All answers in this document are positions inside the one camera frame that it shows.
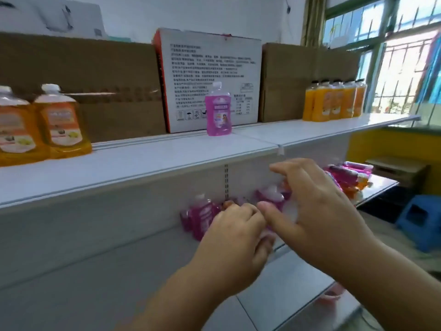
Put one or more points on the pink item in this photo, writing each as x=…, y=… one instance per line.
x=331, y=293

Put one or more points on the person's left forearm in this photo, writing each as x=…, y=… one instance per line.
x=179, y=299

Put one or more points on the white metal shelf unit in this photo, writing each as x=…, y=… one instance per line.
x=137, y=161

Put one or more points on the person's right thumb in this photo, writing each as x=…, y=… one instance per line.
x=277, y=218

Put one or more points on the person's right hand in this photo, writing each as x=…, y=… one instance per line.
x=324, y=220

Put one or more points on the person's left thumb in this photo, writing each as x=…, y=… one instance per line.
x=266, y=247

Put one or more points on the green framed window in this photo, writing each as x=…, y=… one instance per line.
x=396, y=58

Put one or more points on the person's right forearm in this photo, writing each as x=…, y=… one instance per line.
x=389, y=282

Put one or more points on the olive curtain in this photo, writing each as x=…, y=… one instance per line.
x=312, y=20

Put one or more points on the pile of purple orange bottles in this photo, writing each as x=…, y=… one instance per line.
x=351, y=177

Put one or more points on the wide brown cardboard box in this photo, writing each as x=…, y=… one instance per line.
x=113, y=65

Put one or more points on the purple bottle with white cap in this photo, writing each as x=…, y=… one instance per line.
x=273, y=198

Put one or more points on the large orange liquid bottle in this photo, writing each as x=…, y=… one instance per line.
x=15, y=134
x=63, y=127

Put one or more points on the blue plastic stool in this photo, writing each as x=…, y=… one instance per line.
x=420, y=220

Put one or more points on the flat cardboard box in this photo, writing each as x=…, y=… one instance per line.
x=396, y=167

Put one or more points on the white printed cardboard box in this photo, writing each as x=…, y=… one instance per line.
x=213, y=65

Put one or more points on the person's left hand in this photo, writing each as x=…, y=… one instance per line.
x=230, y=248

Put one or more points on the purple liquid bottle clear cap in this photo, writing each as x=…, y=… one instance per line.
x=218, y=113

